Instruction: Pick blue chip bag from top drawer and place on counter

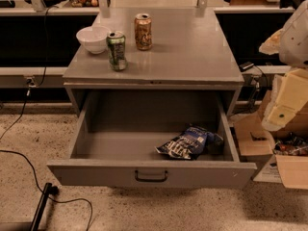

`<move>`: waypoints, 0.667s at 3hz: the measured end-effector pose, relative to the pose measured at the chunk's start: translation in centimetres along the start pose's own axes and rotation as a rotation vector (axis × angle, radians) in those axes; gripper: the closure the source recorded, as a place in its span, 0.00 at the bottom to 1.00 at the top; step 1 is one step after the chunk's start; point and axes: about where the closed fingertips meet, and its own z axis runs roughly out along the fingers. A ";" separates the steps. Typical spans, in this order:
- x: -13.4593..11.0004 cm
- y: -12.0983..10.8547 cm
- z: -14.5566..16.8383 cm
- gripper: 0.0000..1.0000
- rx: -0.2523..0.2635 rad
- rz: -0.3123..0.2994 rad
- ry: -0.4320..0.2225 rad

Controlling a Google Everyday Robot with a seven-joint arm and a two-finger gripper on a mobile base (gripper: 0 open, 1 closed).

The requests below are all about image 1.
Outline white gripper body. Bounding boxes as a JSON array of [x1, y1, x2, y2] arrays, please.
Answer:
[[262, 68, 308, 131]]

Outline white bowl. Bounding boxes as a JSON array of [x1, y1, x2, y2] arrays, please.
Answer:
[[76, 26, 110, 54]]

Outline orange soda can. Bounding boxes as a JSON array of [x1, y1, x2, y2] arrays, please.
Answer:
[[135, 13, 152, 50]]

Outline green soda can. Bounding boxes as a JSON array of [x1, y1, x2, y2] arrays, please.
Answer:
[[106, 31, 127, 71]]

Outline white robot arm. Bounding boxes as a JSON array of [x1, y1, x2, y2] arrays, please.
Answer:
[[259, 0, 308, 131]]

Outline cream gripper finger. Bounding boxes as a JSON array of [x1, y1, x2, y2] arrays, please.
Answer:
[[259, 29, 283, 55]]

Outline small black device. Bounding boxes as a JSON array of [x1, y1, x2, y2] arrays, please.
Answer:
[[239, 62, 254, 72]]

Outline snack packets in box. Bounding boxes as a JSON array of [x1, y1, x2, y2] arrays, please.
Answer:
[[274, 133, 308, 156]]

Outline black floor cable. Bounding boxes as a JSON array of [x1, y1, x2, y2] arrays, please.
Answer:
[[0, 7, 94, 231]]

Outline black drawer handle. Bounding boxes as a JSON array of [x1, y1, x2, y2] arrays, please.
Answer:
[[134, 170, 168, 183]]

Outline cardboard box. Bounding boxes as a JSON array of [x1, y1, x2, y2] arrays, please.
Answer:
[[234, 90, 308, 190]]

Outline blue chip bag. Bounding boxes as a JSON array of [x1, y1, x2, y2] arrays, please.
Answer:
[[155, 125, 224, 160]]

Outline open grey drawer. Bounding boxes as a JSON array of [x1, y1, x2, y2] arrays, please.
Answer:
[[47, 90, 256, 189]]

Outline black stand leg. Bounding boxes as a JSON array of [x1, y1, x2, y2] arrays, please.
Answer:
[[29, 183, 59, 231]]

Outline grey drawer cabinet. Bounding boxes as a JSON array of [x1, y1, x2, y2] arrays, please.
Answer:
[[64, 8, 244, 113]]

